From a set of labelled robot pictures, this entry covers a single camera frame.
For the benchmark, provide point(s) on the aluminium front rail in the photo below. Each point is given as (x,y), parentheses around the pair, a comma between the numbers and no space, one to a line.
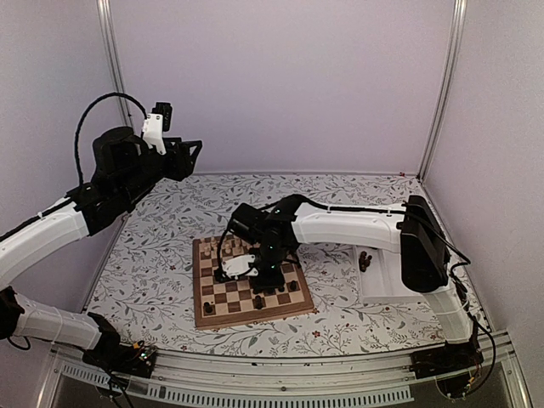
(359,380)

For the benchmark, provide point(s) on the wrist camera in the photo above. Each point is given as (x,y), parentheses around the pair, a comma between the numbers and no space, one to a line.
(155,125)
(234,269)

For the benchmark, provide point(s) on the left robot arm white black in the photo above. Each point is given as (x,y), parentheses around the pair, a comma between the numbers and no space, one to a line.
(26,245)

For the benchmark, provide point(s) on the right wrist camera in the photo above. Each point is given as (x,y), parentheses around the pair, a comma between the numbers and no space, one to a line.
(234,269)

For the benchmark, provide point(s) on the dark chess pieces in tray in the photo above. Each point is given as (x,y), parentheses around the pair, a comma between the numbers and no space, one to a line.
(364,261)

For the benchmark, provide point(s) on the white chess piece row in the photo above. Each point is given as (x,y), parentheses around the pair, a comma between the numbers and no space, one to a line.
(231,246)

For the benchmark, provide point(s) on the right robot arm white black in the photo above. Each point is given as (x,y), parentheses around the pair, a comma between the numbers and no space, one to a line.
(424,260)

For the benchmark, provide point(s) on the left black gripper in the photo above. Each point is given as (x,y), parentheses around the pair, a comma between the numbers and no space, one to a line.
(181,165)

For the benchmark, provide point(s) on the floral patterned table mat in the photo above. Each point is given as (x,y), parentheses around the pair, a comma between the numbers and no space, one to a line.
(146,288)

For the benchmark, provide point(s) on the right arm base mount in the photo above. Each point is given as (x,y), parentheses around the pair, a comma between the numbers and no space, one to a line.
(459,362)

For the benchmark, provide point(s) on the dark king piece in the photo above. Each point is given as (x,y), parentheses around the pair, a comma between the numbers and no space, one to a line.
(258,302)

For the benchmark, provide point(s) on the wooden chess board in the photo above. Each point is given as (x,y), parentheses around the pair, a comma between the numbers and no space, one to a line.
(233,301)

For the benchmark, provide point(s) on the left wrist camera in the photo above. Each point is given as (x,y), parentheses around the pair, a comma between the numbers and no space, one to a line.
(155,125)

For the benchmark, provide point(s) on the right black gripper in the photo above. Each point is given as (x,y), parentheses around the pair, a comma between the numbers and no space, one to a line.
(274,282)

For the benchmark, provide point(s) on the white plastic tray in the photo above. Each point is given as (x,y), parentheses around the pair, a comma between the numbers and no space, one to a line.
(381,282)

